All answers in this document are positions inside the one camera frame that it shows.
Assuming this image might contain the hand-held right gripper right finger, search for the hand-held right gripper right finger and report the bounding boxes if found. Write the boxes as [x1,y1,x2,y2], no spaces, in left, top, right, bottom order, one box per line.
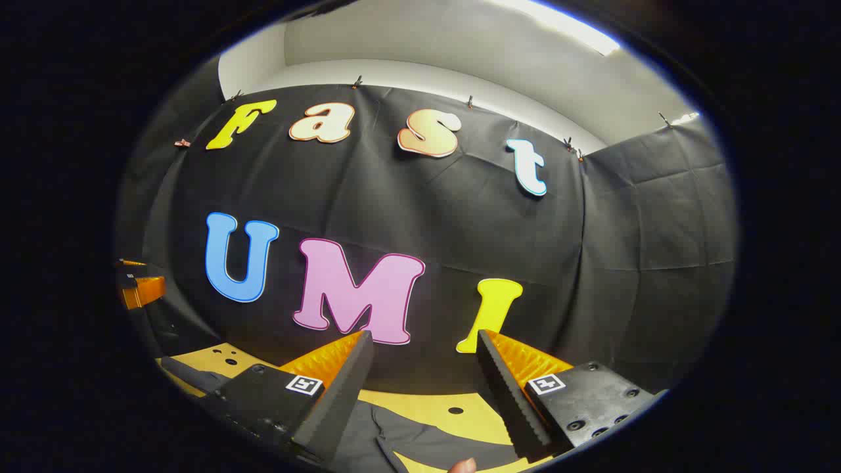
[476,328,661,464]

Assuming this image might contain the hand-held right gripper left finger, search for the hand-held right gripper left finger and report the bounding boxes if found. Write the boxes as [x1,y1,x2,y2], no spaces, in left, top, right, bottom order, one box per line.
[200,330,376,464]

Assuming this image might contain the grey collared shirt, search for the grey collared shirt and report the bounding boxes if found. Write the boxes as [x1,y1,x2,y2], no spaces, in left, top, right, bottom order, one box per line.
[161,355,526,473]

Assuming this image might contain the black backdrop cloth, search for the black backdrop cloth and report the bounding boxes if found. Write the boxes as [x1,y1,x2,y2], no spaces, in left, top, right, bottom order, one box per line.
[115,56,740,398]

